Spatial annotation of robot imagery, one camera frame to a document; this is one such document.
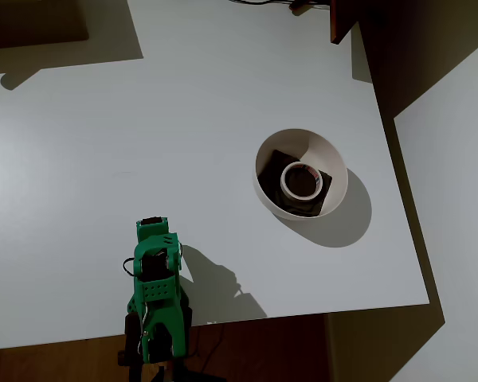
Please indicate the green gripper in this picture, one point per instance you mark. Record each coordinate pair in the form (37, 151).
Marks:
(151, 223)

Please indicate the white masking tape roll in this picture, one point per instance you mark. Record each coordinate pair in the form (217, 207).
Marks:
(287, 188)

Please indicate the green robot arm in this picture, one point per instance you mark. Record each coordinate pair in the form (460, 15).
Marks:
(161, 310)

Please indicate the black folded cloth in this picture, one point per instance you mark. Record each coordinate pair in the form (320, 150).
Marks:
(270, 175)

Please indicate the beige round bowl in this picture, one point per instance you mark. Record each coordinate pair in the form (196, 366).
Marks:
(326, 151)

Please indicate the dark box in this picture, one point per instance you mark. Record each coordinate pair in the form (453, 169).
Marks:
(32, 20)

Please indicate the brown wooden board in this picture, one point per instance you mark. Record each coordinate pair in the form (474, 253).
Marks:
(338, 24)

